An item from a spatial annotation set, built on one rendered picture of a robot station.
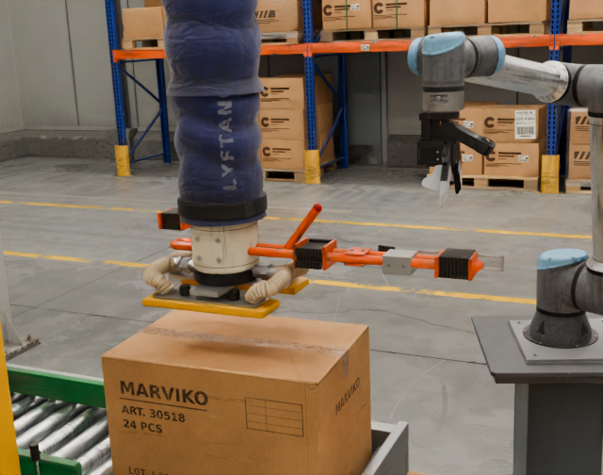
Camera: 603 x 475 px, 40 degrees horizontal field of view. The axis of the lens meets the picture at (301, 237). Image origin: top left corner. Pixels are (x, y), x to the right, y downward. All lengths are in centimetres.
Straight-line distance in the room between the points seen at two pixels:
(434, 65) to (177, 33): 60
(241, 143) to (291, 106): 786
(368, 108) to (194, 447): 890
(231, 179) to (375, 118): 884
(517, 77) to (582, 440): 118
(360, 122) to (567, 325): 839
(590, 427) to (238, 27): 163
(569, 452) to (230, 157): 147
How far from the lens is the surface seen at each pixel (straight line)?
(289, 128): 988
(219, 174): 199
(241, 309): 200
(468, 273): 189
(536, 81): 232
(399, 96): 1073
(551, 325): 268
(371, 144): 1085
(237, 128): 200
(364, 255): 196
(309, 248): 198
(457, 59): 184
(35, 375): 301
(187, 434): 217
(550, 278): 264
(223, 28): 197
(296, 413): 200
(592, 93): 240
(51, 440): 274
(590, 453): 283
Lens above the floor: 174
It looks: 14 degrees down
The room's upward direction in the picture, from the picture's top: 2 degrees counter-clockwise
